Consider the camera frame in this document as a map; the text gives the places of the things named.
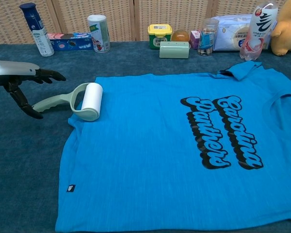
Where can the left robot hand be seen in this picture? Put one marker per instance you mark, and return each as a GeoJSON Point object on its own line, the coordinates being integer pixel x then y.
{"type": "Point", "coordinates": [12, 69]}

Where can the green lint roller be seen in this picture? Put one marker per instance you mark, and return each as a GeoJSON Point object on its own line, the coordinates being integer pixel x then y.
{"type": "Point", "coordinates": [91, 97]}

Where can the pale green box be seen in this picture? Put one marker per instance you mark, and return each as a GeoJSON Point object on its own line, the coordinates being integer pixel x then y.
{"type": "Point", "coordinates": [174, 49]}

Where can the blue white spray can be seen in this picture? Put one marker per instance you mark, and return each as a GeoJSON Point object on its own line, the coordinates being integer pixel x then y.
{"type": "Point", "coordinates": [37, 31]}

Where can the blue cookie box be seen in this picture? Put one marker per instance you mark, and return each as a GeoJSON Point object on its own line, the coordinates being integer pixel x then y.
{"type": "Point", "coordinates": [72, 41]}

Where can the white green snack canister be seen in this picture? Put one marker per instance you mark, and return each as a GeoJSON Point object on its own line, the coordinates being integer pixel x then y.
{"type": "Point", "coordinates": [99, 32]}

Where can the woven folding screen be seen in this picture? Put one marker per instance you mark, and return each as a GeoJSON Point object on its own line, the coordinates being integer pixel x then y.
{"type": "Point", "coordinates": [145, 17]}

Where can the yellow lidded green container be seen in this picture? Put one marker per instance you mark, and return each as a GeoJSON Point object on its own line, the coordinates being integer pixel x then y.
{"type": "Point", "coordinates": [159, 35]}

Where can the blue printed t-shirt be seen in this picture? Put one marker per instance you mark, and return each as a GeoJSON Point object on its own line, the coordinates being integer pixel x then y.
{"type": "Point", "coordinates": [160, 150]}

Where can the orange round jar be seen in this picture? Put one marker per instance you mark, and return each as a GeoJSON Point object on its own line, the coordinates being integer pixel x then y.
{"type": "Point", "coordinates": [180, 36]}

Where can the purple small carton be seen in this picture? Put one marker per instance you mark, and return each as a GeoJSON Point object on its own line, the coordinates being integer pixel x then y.
{"type": "Point", "coordinates": [195, 38]}

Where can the clear plastic jar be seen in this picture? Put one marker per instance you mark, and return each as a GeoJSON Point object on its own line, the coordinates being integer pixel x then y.
{"type": "Point", "coordinates": [207, 37]}

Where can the white tissue pack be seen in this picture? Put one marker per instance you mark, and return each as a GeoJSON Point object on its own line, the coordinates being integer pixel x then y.
{"type": "Point", "coordinates": [232, 34]}

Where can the clear drink bottle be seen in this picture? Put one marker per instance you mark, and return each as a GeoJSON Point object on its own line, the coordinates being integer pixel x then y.
{"type": "Point", "coordinates": [255, 31]}

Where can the yellow plush toy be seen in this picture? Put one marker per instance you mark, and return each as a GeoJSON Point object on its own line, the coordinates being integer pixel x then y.
{"type": "Point", "coordinates": [287, 31]}

